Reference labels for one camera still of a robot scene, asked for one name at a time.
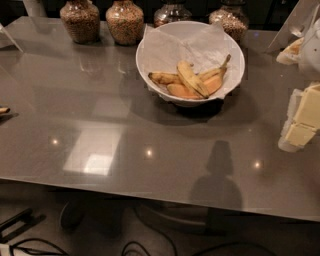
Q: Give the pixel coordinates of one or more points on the glass jar of grains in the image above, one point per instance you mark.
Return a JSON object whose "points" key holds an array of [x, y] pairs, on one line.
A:
{"points": [[125, 22], [232, 18], [81, 18]]}

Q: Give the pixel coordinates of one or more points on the left spotted banana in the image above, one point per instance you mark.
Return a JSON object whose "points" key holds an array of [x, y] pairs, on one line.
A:
{"points": [[164, 78]]}

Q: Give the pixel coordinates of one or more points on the black bracket on floor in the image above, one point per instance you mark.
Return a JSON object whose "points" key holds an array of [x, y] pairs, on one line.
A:
{"points": [[18, 224]]}

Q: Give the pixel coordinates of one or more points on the banana tip at left edge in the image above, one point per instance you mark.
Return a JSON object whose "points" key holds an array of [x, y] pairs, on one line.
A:
{"points": [[4, 110]]}

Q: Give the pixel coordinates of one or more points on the left glass jar of grains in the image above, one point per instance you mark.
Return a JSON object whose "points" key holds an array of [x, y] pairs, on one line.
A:
{"points": [[81, 18]]}

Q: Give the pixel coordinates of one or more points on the white paper bowl liner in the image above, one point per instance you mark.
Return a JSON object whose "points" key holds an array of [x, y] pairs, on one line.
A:
{"points": [[190, 63]]}

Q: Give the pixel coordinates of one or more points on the right yellow banana with stem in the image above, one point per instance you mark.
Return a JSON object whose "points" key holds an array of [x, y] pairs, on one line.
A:
{"points": [[213, 79]]}

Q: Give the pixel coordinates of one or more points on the bottom orange-yellow banana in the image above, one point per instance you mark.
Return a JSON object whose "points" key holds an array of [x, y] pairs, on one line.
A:
{"points": [[181, 91]]}

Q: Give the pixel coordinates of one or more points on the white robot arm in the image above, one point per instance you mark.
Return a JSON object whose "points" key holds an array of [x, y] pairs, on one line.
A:
{"points": [[305, 52]]}

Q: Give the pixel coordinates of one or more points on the white ceramic bowl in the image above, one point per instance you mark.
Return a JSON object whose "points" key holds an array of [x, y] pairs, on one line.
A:
{"points": [[204, 46]]}

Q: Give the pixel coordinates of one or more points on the round table base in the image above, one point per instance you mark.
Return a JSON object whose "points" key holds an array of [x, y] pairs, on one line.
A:
{"points": [[188, 218]]}

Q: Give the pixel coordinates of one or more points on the right glass jar of grains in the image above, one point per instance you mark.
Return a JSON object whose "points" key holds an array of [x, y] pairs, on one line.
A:
{"points": [[232, 18]]}

